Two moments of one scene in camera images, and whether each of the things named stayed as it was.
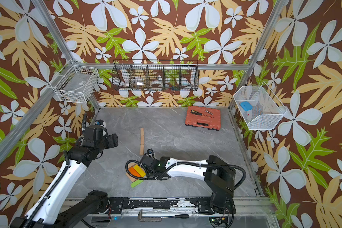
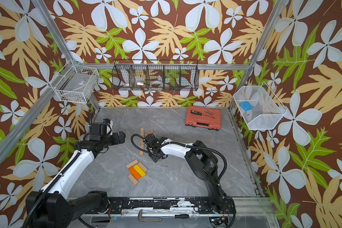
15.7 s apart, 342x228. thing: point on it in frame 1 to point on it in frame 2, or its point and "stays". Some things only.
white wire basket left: [75, 83] stays
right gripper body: [150, 174] to [153, 156]
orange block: [133, 172] stays
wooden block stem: [142, 149] stays
